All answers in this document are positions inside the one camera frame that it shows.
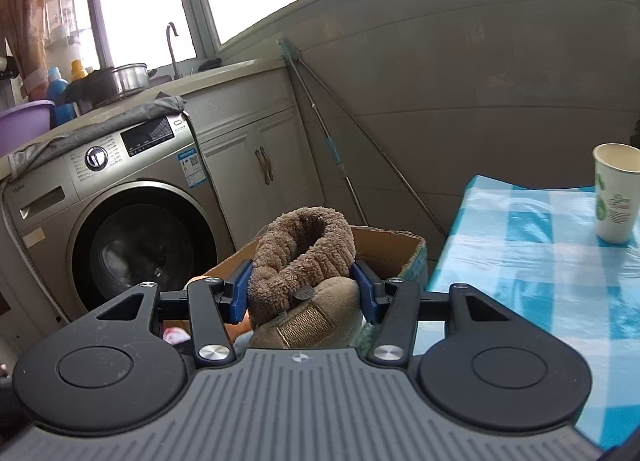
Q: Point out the purple plastic basin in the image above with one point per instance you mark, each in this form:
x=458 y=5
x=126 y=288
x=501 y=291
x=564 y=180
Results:
x=25 y=126

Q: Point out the black pot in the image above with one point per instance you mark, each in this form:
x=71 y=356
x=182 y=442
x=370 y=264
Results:
x=92 y=88

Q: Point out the steel pot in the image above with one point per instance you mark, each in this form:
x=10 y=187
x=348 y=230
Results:
x=127 y=78

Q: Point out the blue checkered tablecloth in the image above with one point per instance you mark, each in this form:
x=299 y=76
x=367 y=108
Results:
x=500 y=241

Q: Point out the blue detergent bottle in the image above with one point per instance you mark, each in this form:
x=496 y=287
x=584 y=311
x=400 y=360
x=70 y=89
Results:
x=59 y=91

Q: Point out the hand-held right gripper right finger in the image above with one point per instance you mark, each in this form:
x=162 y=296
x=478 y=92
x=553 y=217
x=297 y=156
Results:
x=369 y=296

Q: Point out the cardboard box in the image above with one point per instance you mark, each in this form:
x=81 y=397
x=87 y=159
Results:
x=390 y=251

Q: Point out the white cabinet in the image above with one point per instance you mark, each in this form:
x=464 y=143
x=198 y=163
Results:
x=290 y=166

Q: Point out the silver washing machine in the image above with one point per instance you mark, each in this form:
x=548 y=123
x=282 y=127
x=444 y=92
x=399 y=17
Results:
x=150 y=191

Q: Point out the metal faucet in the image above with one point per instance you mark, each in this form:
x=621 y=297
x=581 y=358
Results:
x=173 y=51

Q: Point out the thin metal pole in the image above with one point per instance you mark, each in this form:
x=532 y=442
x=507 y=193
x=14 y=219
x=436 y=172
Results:
x=380 y=151

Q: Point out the metal mop pole blue grip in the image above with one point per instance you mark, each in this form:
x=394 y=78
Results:
x=332 y=148

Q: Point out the grey cloth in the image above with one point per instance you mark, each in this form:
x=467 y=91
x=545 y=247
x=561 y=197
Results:
x=125 y=116

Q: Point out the white paper cup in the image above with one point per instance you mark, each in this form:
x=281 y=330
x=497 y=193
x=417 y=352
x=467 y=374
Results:
x=617 y=201

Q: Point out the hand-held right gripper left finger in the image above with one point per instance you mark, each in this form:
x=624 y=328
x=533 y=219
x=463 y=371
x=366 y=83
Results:
x=239 y=291

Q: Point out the yellow bottle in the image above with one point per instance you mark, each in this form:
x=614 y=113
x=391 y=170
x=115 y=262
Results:
x=77 y=72

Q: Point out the patterned curtain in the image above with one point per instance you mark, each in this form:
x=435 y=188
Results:
x=27 y=26

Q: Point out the brown fuzzy boot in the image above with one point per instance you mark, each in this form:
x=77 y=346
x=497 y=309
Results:
x=300 y=261

